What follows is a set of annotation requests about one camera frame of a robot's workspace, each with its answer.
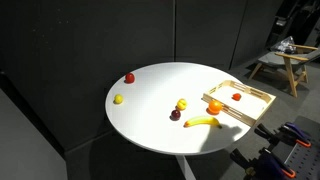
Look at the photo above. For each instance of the red-orange persimmon with green top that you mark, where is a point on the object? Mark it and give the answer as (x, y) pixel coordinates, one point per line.
(236, 96)

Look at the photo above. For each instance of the wooden tray with slotted sides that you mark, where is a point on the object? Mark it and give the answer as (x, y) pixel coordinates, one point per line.
(248, 106)

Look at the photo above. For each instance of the yellow-orange peach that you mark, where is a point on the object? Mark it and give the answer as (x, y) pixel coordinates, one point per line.
(181, 104)

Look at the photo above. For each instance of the dark red plum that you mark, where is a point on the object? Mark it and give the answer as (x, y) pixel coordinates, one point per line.
(175, 114)

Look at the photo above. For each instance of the red apple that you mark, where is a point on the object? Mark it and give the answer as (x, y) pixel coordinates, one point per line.
(129, 78)

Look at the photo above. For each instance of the yellow lemon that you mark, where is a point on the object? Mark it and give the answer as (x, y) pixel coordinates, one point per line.
(118, 99)

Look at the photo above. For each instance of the yellow banana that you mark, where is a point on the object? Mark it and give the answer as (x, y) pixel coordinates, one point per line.
(201, 121)

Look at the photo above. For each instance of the orange fruit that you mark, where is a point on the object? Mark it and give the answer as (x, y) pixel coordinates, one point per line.
(215, 106)

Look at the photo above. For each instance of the black purple spring clamp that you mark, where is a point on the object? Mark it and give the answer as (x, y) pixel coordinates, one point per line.
(266, 165)
(283, 135)

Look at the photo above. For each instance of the clear plastic bag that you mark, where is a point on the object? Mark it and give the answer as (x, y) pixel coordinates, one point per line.
(283, 45)

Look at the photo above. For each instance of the wooden armchair with grey seat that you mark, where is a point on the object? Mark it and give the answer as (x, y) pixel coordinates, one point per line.
(288, 60)

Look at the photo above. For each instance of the grey perforated board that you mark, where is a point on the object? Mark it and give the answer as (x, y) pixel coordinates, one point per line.
(306, 160)

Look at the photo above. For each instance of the white table pedestal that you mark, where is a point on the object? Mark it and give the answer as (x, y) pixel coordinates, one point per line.
(185, 168)

